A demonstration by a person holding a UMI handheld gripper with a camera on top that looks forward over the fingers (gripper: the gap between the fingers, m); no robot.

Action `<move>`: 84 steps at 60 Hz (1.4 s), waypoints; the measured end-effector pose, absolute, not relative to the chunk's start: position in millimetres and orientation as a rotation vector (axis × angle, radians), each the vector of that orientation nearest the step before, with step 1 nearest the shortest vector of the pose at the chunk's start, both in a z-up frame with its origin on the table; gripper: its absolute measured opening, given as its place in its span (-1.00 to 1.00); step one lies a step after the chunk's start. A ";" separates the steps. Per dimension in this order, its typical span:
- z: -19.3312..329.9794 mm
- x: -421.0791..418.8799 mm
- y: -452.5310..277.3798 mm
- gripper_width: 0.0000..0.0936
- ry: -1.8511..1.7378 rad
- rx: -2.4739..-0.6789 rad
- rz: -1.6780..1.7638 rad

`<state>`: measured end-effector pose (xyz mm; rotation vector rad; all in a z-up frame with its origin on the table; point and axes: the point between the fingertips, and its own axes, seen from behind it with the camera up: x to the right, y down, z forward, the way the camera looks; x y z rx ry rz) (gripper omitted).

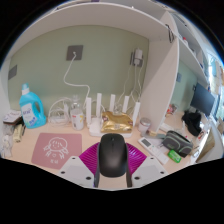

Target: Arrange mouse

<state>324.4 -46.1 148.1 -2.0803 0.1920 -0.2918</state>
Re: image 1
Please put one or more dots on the small red figure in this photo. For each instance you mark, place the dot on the small red figure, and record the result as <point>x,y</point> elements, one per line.
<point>172,110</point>

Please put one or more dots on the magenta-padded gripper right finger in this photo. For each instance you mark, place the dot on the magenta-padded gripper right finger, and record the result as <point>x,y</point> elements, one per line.
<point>140,161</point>

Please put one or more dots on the small round tin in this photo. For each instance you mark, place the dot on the small round tin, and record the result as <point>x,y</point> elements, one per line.
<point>144,126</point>

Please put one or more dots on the clear plastic bags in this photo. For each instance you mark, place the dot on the clear plastic bags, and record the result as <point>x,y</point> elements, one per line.
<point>6,145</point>

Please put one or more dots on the blue detergent bottle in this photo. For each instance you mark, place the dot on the blue detergent bottle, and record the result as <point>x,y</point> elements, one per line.
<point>30,111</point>

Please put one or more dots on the small green pack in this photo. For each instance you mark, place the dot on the small green pack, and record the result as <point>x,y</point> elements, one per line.
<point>174,156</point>

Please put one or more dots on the black computer mouse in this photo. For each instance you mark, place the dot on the black computer mouse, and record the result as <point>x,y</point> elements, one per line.
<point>113,155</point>

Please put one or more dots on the black monitor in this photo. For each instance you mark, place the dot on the black monitor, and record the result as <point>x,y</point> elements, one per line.
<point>202,99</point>

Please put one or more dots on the clear bottle with red label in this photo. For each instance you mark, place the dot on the clear bottle with red label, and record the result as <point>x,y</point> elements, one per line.
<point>77,118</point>

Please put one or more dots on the stack of books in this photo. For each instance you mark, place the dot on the stack of books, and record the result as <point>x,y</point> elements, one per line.
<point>12,117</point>

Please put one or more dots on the black bag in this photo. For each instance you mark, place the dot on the black bag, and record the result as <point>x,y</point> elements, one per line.
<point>192,122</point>

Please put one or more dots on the white wall shelf unit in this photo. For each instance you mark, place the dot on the white wall shelf unit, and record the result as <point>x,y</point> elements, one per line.
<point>160,83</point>

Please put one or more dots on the yellow package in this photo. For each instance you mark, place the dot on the yellow package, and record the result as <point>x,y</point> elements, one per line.
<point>18,133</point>

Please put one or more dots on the pink printed mouse pad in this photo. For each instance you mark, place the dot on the pink printed mouse pad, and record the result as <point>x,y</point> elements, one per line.
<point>56,148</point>

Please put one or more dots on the gold foil bag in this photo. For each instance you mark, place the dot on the gold foil bag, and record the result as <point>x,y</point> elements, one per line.
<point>116,122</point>

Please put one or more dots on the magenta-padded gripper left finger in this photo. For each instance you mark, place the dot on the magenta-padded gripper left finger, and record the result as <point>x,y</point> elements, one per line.
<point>85,160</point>

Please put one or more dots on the white remote control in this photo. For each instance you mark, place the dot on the white remote control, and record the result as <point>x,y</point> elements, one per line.
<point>153,150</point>

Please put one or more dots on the white wall charger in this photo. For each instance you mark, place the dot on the white wall charger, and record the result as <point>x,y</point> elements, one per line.
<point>137,57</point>

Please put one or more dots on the grey zip pouch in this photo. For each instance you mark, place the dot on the grey zip pouch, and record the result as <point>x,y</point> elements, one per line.
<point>177,142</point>

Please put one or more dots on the white router with antennas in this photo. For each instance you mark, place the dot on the white router with antennas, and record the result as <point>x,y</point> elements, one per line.
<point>95,128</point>

